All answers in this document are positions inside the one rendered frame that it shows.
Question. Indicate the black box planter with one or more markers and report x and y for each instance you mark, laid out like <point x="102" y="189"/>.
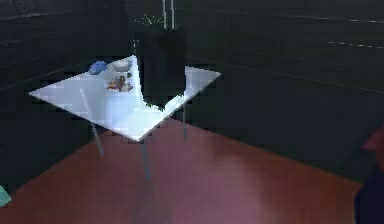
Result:
<point x="163" y="63"/>

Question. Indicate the white glass table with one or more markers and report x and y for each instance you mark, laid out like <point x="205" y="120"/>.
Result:
<point x="116" y="113"/>

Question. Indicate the plate of colourful food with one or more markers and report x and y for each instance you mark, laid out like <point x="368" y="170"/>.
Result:
<point x="119" y="84"/>

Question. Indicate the white bowl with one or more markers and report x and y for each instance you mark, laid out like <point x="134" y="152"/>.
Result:
<point x="120" y="65"/>

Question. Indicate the blue round object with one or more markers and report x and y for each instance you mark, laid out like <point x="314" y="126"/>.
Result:
<point x="97" y="67"/>

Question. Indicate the dark red and navy object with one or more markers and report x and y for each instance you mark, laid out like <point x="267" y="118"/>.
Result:
<point x="371" y="196"/>

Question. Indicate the teal object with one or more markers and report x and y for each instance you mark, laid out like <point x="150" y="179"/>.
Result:
<point x="3" y="196"/>

